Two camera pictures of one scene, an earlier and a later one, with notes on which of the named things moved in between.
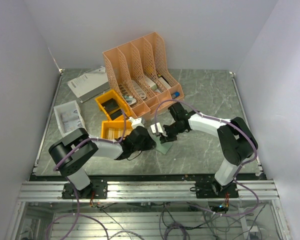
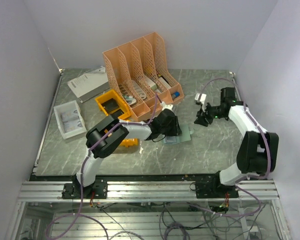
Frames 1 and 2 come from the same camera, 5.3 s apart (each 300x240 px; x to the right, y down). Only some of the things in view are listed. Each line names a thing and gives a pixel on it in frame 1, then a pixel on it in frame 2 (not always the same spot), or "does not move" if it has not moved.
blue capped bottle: [176, 94] does not move
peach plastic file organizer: [140, 72] does not move
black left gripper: [150, 144] to [176, 130]
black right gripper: [168, 138] to [201, 118]
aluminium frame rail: [260, 190] does not move
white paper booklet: [90, 84] does not move
